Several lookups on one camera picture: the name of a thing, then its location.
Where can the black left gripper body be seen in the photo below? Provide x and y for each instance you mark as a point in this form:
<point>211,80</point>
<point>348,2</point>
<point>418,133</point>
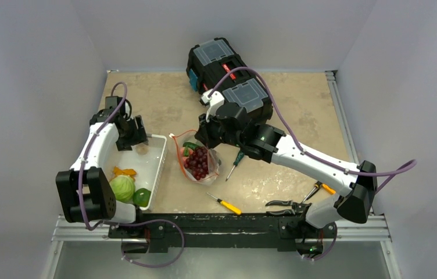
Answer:
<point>126,136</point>

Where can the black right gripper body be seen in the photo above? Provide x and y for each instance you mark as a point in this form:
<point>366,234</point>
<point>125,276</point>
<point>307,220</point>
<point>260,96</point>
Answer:
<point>206,131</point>

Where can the green cucumber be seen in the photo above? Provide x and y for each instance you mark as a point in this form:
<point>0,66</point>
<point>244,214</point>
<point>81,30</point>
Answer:
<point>191,145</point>

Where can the pink peach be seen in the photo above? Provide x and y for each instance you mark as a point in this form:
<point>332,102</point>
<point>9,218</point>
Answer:
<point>185,152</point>

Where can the clear zip bag orange zipper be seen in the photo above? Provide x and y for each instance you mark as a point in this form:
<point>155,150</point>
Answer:
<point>214,162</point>

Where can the red grape bunch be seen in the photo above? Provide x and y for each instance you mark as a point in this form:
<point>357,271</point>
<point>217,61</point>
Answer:
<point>197,164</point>

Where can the green cabbage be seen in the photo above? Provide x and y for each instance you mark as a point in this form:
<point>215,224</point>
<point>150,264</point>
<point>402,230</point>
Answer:
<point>123,188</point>

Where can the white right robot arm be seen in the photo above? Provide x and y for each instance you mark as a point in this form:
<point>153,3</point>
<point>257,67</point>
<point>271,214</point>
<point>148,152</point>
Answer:
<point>354,188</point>

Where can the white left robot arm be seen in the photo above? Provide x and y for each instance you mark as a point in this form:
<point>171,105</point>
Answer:
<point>84,190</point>

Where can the orange food piece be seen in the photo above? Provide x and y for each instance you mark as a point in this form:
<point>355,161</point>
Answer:
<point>126,172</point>

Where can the white plastic basket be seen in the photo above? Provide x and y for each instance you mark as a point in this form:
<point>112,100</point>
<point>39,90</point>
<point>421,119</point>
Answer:
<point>146,160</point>

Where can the green bell pepper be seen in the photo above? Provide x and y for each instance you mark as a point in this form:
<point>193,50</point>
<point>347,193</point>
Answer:
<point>141,197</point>

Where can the orange black screwdriver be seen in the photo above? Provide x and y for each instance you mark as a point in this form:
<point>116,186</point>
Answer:
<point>316,187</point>

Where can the black pliers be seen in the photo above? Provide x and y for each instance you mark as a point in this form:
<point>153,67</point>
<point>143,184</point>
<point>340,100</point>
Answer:
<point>291,208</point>

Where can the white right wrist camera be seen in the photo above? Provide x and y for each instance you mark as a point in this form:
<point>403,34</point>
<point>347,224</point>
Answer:
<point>213,100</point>

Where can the green handled screwdriver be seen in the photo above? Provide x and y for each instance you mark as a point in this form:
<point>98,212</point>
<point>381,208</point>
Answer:
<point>236,162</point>

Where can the yellow handled screwdriver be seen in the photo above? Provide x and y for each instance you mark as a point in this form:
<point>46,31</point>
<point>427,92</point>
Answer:
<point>226,205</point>

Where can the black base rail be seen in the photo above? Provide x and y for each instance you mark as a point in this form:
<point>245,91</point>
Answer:
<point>161,231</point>

